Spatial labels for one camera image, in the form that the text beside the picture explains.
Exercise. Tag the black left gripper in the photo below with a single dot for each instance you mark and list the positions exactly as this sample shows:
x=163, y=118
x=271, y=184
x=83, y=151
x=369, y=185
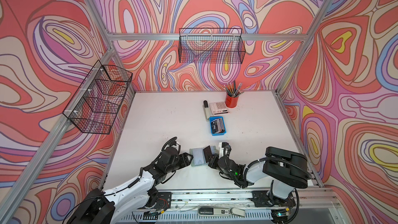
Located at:
x=184, y=159

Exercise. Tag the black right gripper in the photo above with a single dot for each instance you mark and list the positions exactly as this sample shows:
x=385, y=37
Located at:
x=212, y=164

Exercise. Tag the mint green card holder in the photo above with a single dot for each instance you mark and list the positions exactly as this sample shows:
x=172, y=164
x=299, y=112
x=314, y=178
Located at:
x=198, y=156

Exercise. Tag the dark grey card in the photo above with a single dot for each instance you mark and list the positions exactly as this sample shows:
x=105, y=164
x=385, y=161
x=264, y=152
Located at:
x=207, y=154

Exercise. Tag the blue plastic card tray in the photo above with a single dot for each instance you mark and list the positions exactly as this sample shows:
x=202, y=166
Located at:
x=214, y=117

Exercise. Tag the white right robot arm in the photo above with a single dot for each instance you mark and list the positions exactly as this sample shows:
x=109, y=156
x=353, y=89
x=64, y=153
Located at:
x=287, y=169

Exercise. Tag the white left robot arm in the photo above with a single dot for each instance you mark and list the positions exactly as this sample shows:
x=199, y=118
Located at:
x=108, y=207

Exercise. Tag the stack of cards in tray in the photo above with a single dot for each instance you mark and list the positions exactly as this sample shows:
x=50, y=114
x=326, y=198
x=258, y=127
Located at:
x=217, y=126

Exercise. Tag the beige stapler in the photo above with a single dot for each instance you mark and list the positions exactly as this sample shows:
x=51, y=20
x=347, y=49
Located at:
x=206, y=110

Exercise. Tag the pink desk calculator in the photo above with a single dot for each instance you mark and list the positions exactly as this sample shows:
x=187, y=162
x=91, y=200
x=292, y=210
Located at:
x=218, y=108

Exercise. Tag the red metal pencil bucket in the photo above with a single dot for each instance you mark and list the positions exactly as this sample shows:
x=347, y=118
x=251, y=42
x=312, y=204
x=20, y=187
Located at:
x=231, y=102

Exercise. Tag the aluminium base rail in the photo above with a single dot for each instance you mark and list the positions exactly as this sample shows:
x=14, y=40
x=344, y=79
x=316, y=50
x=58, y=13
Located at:
x=315, y=206

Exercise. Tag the grey handheld device on rail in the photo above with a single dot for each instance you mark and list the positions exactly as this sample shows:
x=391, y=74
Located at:
x=221, y=211

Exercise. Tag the black wire basket left wall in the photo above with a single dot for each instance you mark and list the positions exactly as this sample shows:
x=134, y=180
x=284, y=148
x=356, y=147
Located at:
x=96, y=104

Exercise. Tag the black wire basket wall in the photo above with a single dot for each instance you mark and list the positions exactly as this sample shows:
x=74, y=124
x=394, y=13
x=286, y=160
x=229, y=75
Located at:
x=96, y=104
x=211, y=45

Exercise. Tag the black wire basket back wall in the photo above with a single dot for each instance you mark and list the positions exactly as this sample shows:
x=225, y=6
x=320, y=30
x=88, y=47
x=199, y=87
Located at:
x=211, y=45

